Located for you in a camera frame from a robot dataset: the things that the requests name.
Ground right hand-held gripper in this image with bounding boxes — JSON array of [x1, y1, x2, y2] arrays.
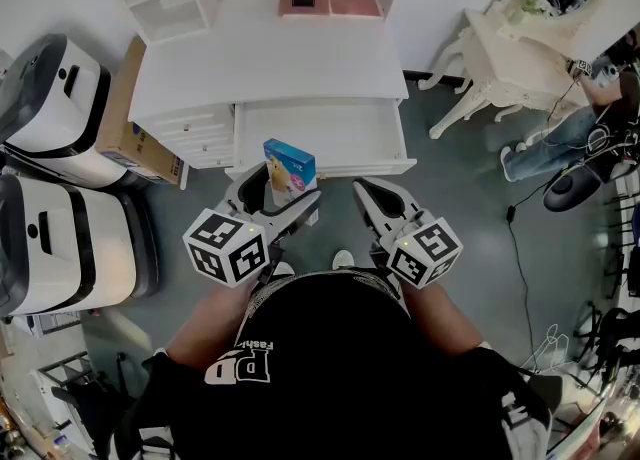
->
[[352, 176, 464, 290]]

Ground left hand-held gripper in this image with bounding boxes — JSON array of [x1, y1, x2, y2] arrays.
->
[[182, 161, 323, 290]]

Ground small blue printed box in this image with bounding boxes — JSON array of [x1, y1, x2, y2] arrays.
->
[[262, 137, 321, 228]]

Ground white drawer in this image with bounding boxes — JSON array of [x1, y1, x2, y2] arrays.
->
[[224, 96, 419, 180]]

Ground person's left forearm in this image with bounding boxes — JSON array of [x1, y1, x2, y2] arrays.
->
[[167, 282, 256, 379]]

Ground person's right forearm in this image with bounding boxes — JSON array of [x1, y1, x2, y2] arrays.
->
[[402, 280, 486, 359]]

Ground person's patterned shorts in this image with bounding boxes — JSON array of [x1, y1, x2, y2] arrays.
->
[[244, 267, 406, 322]]

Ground white cabinet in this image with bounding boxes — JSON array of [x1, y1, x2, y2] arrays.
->
[[127, 22, 419, 182]]

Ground brown cardboard box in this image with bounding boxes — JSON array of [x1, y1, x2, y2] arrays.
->
[[94, 35, 189, 187]]

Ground cream dressing table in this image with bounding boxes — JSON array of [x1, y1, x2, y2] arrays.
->
[[418, 7, 601, 140]]

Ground black round seat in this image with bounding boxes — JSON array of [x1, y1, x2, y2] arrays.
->
[[542, 165, 604, 213]]

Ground person's black t-shirt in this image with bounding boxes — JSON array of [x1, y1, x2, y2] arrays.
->
[[114, 272, 554, 460]]

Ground white machine lower unit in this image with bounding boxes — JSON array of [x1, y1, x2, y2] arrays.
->
[[0, 172, 161, 319]]

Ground white machine unit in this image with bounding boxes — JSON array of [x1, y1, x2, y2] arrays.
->
[[0, 172, 161, 319], [0, 32, 136, 189]]

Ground white machine upper unit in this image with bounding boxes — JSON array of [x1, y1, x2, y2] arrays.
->
[[0, 32, 136, 189]]

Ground dark grey chair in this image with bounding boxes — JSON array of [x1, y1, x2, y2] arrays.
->
[[522, 372, 566, 417]]

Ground black office chair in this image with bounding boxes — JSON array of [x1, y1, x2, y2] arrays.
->
[[39, 352, 146, 460]]

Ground black power cable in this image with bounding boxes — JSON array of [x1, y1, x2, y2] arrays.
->
[[504, 182, 541, 349]]

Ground white cable bundle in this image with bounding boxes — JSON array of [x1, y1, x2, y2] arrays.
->
[[519, 322, 571, 374]]

